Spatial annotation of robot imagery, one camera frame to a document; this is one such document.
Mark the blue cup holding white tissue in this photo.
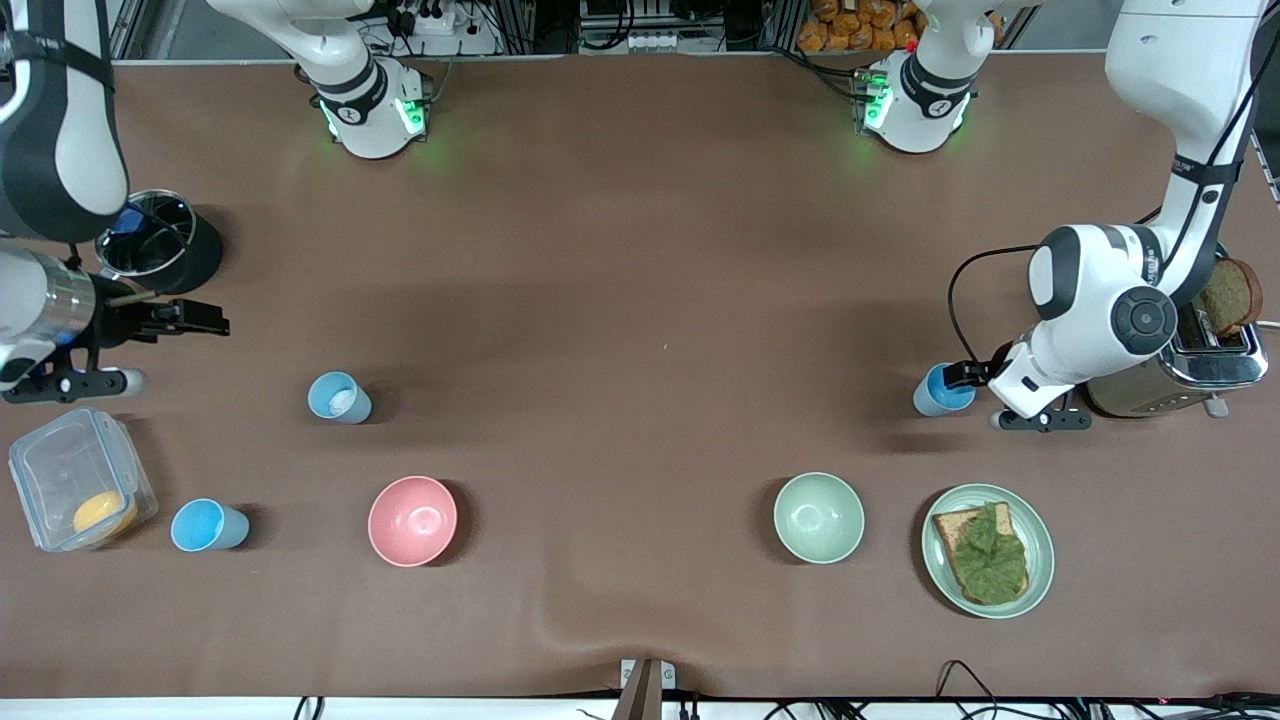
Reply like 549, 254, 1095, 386
307, 371, 373, 425

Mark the black utensil holder cup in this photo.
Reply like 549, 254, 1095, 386
95, 190, 226, 296

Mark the brown bread slice on plate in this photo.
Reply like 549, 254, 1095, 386
932, 503, 1031, 606

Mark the clear plastic container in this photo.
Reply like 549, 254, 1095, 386
8, 406, 159, 553

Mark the green lettuce leaf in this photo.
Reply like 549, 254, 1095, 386
950, 503, 1029, 604

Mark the yellow food piece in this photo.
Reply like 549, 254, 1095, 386
72, 490, 139, 536

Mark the pale green plate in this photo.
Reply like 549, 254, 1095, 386
921, 484, 1056, 620

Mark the pale green bowl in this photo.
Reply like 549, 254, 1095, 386
773, 472, 866, 565

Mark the cream and chrome toaster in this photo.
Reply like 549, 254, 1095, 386
1085, 255, 1269, 419

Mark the brown bread slice in toaster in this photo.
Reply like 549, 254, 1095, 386
1200, 258, 1264, 338

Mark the pink bowl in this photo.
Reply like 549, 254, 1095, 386
367, 475, 459, 568

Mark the bag of orange snacks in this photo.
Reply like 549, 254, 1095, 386
797, 0, 926, 54

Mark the white power strip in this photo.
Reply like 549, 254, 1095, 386
385, 0, 463, 37

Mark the metal table clamp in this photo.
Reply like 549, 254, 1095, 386
618, 657, 678, 720

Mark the black cable loop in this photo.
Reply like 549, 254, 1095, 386
934, 659, 1003, 720

